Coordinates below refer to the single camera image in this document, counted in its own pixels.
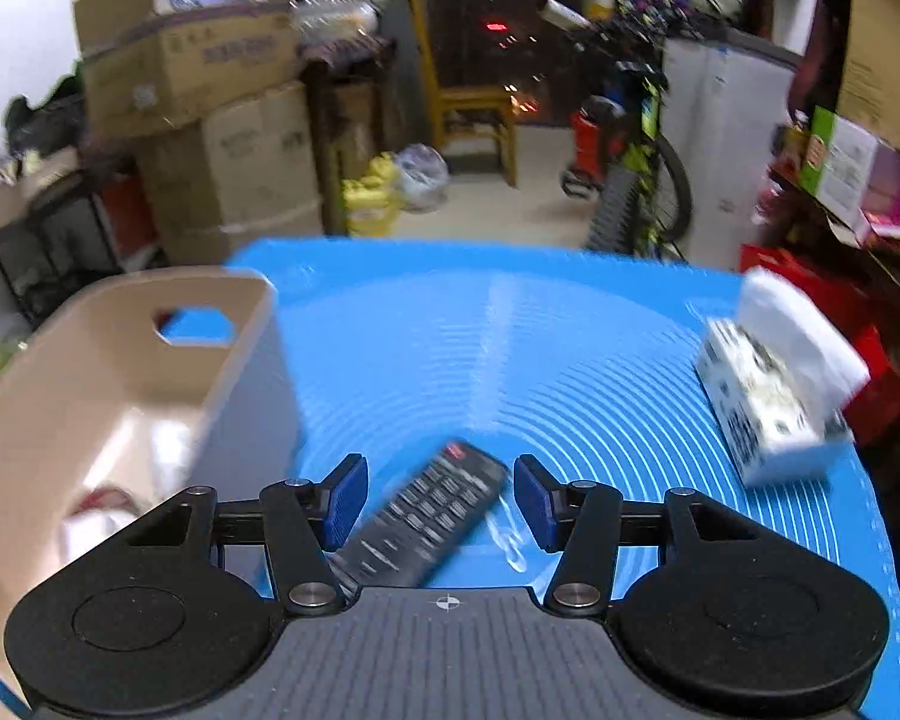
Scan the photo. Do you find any green black bicycle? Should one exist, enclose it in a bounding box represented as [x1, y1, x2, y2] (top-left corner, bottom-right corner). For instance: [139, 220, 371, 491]
[561, 60, 695, 260]

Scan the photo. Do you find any tall open cardboard box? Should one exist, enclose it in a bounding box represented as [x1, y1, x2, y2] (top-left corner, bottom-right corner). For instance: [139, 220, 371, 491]
[71, 0, 305, 140]

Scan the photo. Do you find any plastic-wrapped cardboard box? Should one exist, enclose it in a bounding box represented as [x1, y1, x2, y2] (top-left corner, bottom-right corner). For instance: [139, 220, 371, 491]
[139, 82, 323, 265]

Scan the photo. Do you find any green white box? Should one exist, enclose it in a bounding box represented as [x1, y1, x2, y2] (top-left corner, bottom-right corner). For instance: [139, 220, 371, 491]
[799, 106, 880, 200]

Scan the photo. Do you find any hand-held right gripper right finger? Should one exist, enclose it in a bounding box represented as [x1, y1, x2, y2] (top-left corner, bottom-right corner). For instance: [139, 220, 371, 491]
[514, 454, 758, 611]

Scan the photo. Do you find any blue silicone mat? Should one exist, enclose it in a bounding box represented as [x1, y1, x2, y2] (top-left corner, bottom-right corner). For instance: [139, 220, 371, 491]
[0, 236, 900, 720]

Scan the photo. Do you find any wooden chair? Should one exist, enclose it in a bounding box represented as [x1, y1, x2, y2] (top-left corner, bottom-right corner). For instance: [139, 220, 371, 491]
[409, 0, 520, 187]

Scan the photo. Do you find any red box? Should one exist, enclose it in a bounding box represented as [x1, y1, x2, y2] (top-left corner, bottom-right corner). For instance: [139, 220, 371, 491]
[101, 176, 158, 256]

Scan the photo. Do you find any white red packet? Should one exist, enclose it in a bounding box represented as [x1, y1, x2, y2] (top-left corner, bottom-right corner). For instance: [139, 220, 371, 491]
[60, 487, 151, 563]

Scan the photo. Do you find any white tissue pack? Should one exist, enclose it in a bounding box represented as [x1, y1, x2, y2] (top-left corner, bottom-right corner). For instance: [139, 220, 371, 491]
[694, 266, 871, 488]

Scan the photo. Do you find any brown cardboard panel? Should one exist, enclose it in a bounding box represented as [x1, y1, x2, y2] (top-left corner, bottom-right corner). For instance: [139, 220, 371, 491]
[836, 0, 900, 158]

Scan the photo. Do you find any black remote control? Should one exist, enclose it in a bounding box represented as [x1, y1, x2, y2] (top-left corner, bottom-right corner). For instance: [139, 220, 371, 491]
[328, 439, 511, 590]

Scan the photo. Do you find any black utility cart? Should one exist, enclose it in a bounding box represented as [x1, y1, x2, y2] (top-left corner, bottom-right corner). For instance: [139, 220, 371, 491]
[0, 165, 158, 325]

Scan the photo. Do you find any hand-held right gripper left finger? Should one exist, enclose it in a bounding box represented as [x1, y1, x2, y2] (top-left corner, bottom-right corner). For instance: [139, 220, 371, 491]
[124, 454, 370, 612]

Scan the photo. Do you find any dark wooden cabinet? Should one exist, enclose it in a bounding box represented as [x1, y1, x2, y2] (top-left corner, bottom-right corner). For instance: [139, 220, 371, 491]
[300, 37, 407, 237]

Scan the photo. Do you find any beige plastic storage bin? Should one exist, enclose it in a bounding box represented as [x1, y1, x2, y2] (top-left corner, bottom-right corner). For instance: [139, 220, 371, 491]
[0, 266, 305, 691]

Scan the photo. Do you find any translucent plastic bag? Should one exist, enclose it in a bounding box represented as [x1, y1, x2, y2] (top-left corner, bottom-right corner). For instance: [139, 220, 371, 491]
[394, 142, 451, 212]

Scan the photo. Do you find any yellow detergent bottle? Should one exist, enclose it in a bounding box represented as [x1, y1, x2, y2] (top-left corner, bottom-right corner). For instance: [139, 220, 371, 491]
[343, 154, 400, 237]

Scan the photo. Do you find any dark wooden shelf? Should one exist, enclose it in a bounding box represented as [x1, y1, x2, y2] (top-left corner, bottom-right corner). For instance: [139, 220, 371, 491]
[765, 165, 900, 365]

